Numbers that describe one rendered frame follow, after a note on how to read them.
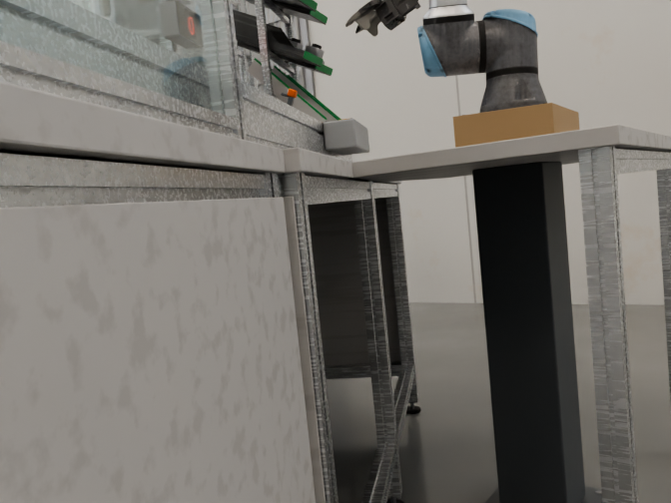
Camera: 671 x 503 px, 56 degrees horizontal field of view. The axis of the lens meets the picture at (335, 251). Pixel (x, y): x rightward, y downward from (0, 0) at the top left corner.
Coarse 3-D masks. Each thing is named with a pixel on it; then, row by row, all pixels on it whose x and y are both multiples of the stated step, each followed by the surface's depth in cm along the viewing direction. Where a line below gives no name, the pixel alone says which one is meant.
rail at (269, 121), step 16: (256, 96) 89; (256, 112) 88; (272, 112) 99; (288, 112) 106; (256, 128) 88; (272, 128) 95; (288, 128) 105; (304, 128) 116; (320, 128) 131; (272, 144) 97; (288, 144) 104; (304, 144) 115; (320, 144) 129
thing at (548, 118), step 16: (496, 112) 134; (512, 112) 132; (528, 112) 130; (544, 112) 128; (560, 112) 132; (576, 112) 143; (464, 128) 138; (480, 128) 136; (496, 128) 134; (512, 128) 132; (528, 128) 130; (544, 128) 129; (560, 128) 132; (576, 128) 143; (464, 144) 139
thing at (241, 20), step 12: (240, 12) 177; (240, 24) 178; (252, 24) 176; (240, 36) 178; (252, 36) 177; (276, 36) 188; (276, 48) 175; (288, 48) 173; (300, 60) 183; (312, 60) 177
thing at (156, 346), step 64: (0, 128) 29; (64, 128) 34; (128, 128) 41; (192, 128) 51; (0, 192) 32; (64, 192) 37; (128, 192) 44; (192, 192) 55; (256, 192) 72; (0, 256) 29; (64, 256) 33; (128, 256) 40; (192, 256) 49; (256, 256) 65; (0, 320) 28; (64, 320) 33; (128, 320) 39; (192, 320) 48; (256, 320) 63; (0, 384) 28; (64, 384) 33; (128, 384) 39; (192, 384) 48; (256, 384) 62; (0, 448) 28; (64, 448) 32; (128, 448) 38; (192, 448) 47; (256, 448) 60
